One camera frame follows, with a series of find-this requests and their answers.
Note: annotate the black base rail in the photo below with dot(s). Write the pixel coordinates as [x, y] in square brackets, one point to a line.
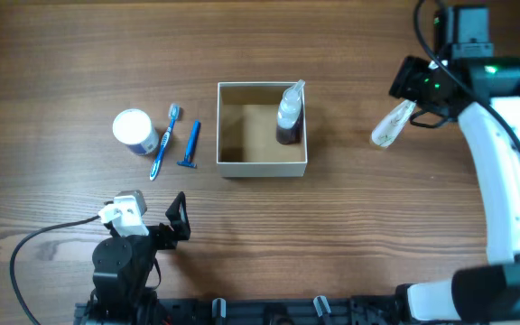
[357, 310]

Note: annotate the clear spray bottle dark liquid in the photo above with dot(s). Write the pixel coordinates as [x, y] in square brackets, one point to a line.
[290, 114]

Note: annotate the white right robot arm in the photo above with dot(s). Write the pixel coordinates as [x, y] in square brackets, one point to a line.
[483, 96]

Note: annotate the white tube with print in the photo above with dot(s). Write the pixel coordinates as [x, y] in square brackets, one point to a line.
[391, 125]

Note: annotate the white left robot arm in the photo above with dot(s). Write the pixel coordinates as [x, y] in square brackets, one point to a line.
[123, 262]

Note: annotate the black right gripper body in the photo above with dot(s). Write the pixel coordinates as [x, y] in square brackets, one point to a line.
[404, 84]

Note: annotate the white cardboard box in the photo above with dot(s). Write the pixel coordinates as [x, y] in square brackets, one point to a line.
[246, 132]

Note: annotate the blue white toothbrush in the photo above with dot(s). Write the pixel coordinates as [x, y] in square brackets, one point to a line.
[174, 113]

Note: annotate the white round jar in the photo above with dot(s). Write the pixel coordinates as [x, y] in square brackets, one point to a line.
[134, 128]

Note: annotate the blue disposable razor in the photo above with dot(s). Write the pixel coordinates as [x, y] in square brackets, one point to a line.
[191, 146]

